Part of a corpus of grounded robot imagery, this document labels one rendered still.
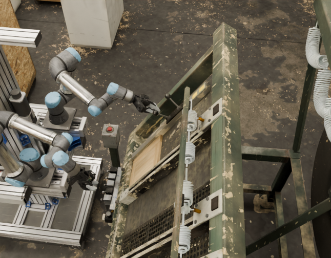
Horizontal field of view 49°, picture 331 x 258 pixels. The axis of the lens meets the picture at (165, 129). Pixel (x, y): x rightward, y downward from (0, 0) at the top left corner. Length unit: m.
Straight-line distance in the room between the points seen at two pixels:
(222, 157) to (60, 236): 2.08
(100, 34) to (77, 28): 0.30
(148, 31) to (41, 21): 1.58
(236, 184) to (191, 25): 4.16
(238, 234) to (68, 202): 2.29
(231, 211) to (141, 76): 3.41
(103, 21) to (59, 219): 2.53
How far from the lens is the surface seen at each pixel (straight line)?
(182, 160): 1.51
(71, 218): 3.41
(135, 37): 5.26
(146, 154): 2.61
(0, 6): 4.04
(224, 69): 1.90
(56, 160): 1.98
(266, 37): 5.47
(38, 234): 3.42
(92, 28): 4.92
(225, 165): 1.53
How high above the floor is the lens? 3.23
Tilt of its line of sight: 52 degrees down
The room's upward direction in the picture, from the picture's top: 1 degrees clockwise
